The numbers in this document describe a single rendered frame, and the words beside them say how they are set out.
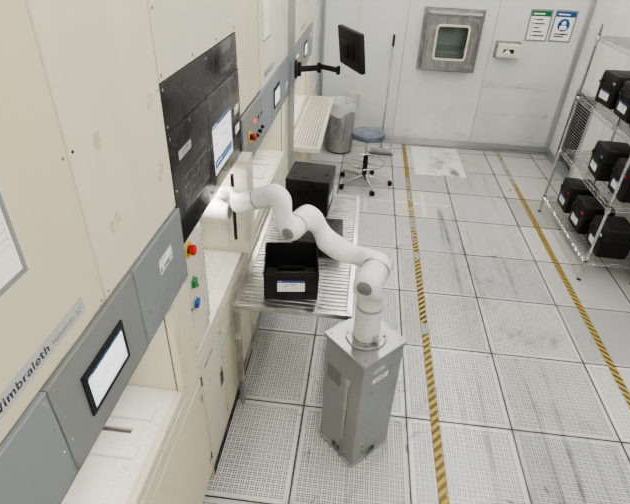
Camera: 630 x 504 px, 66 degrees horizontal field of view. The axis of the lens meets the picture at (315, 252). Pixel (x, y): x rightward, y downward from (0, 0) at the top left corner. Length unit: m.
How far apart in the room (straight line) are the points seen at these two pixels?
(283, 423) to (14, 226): 2.18
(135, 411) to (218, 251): 1.04
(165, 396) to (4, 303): 1.09
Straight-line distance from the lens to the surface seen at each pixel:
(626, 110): 4.53
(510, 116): 6.74
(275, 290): 2.43
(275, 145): 3.88
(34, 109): 1.02
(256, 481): 2.72
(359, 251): 2.05
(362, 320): 2.16
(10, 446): 1.07
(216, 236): 2.61
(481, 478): 2.89
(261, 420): 2.92
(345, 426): 2.58
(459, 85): 6.49
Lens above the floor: 2.34
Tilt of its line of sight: 34 degrees down
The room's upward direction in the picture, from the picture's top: 3 degrees clockwise
